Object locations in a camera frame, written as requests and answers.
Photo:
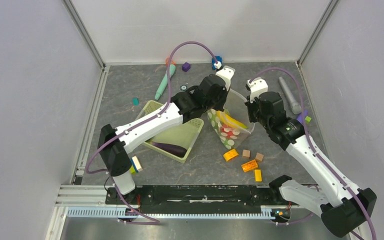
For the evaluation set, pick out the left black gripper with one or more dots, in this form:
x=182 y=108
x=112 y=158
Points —
x=220 y=106

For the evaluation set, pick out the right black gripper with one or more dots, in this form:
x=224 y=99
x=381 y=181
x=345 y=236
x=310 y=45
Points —
x=250 y=106

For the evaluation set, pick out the yellow toy banana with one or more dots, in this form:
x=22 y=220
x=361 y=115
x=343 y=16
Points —
x=227 y=120

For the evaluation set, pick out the clear polka dot zip bag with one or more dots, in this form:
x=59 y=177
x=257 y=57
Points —
x=235 y=107

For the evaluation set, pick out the red toy apple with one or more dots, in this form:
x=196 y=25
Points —
x=228 y=132

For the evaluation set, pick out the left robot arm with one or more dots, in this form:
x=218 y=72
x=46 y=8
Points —
x=115 y=144

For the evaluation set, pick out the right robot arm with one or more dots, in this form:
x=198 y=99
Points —
x=341 y=204

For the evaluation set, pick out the grey toy microphone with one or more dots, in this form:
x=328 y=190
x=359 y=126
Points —
x=293 y=103

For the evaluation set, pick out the green poker chip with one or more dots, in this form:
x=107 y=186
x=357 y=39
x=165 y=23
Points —
x=183 y=87

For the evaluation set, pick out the purple toy cylinder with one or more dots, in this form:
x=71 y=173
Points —
x=301 y=117

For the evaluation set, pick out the purple building block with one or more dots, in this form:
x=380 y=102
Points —
x=186 y=66

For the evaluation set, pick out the small lime green block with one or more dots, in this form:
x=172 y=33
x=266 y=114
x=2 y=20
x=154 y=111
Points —
x=307 y=119

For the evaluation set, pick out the teal toy microphone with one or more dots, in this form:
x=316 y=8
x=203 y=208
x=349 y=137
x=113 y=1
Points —
x=164 y=82

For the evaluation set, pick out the tan cube right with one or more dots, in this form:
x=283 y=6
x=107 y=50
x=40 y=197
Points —
x=259 y=157

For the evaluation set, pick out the tan cube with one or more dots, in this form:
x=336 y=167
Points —
x=259 y=157
x=246 y=153

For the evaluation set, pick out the tan cube left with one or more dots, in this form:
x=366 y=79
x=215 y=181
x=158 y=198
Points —
x=246 y=153

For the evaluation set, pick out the translucent orange brick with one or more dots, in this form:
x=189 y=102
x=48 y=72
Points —
x=249 y=166

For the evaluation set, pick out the orange rounded brick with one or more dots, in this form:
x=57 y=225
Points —
x=230 y=155

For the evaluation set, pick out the light green plastic basket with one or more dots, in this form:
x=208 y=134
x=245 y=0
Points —
x=184 y=136

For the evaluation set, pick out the purple toy eggplant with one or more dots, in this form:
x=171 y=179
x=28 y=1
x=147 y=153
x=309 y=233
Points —
x=173 y=149

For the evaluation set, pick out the yellow brick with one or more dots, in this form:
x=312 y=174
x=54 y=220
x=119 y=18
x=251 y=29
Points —
x=258 y=175

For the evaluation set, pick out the small teal block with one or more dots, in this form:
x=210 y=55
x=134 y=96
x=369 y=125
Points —
x=135 y=101

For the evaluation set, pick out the green blue white block stack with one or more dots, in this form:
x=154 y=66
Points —
x=136 y=166

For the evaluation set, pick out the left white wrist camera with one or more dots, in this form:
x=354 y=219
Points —
x=226 y=73

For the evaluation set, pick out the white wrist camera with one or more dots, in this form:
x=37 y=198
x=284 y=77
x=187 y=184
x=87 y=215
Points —
x=226 y=73
x=256 y=86

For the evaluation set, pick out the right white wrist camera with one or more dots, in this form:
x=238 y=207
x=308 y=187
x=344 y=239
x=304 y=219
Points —
x=256 y=86

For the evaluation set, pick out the orange wire shape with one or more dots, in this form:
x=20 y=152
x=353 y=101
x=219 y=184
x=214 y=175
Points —
x=169 y=62

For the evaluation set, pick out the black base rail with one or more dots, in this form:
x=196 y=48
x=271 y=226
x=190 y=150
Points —
x=203 y=199

